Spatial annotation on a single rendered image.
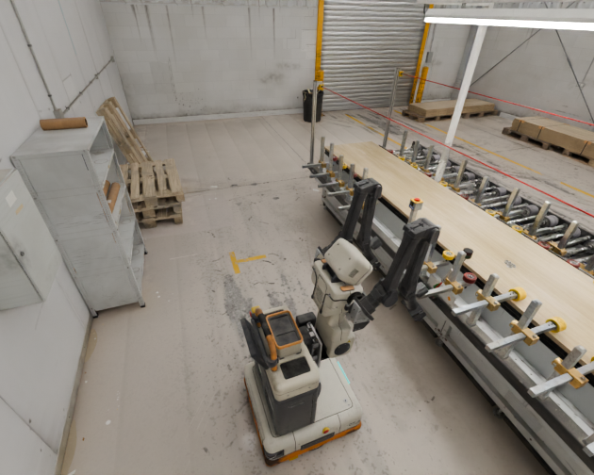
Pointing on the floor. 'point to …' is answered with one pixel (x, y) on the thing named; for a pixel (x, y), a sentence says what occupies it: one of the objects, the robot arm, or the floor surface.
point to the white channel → (471, 65)
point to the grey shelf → (86, 211)
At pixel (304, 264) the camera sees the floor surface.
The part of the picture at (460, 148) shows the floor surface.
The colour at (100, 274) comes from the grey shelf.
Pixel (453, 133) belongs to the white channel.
